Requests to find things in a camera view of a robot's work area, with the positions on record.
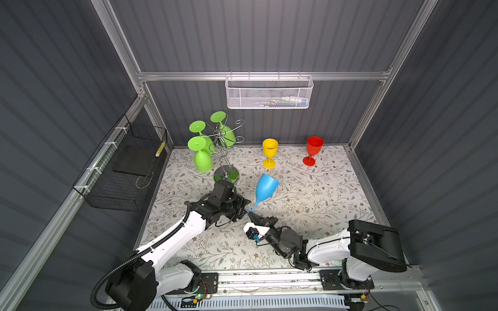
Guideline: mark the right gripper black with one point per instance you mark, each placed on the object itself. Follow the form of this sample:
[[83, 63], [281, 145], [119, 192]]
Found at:
[[268, 221]]

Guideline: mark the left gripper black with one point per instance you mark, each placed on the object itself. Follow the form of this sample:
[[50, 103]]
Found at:
[[241, 202]]

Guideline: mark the white wire mesh basket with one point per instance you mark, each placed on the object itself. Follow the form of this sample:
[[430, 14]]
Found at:
[[242, 91]]

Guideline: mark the items in white basket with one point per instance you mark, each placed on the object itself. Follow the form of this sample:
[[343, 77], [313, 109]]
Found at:
[[284, 102]]

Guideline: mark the green wine glass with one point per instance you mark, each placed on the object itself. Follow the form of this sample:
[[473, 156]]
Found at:
[[229, 138], [202, 158], [198, 127]]

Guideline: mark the blue wine glass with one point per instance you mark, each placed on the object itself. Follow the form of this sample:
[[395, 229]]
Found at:
[[266, 187]]

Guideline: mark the yellow item in black basket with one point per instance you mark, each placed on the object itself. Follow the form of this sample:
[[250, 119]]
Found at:
[[160, 149]]

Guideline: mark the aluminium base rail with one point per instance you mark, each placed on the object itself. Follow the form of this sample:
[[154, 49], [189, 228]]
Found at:
[[264, 280]]

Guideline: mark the black wire basket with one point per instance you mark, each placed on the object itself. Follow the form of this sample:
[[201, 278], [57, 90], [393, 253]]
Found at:
[[125, 170]]

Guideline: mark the red wine glass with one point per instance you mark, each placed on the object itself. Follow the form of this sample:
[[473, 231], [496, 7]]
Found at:
[[314, 146]]

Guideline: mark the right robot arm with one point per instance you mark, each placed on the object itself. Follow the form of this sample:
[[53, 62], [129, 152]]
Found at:
[[363, 249]]

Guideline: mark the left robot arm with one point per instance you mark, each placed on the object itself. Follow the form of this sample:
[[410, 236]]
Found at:
[[153, 256]]

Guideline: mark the chrome wine glass rack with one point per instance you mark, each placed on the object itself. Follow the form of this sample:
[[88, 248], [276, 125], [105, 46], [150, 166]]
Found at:
[[226, 170]]

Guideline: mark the yellow wine glass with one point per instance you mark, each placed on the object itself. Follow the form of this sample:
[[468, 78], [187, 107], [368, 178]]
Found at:
[[270, 149]]

